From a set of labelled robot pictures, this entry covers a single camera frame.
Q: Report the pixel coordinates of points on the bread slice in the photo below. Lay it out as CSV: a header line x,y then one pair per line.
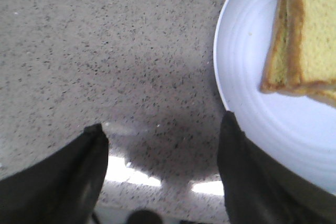
x,y
308,33
275,70

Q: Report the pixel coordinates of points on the light blue round plate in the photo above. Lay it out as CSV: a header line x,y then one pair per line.
x,y
297,132

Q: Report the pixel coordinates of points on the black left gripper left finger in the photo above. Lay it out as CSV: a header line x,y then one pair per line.
x,y
63,188

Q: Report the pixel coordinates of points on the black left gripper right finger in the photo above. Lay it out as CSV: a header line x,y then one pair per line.
x,y
257,189

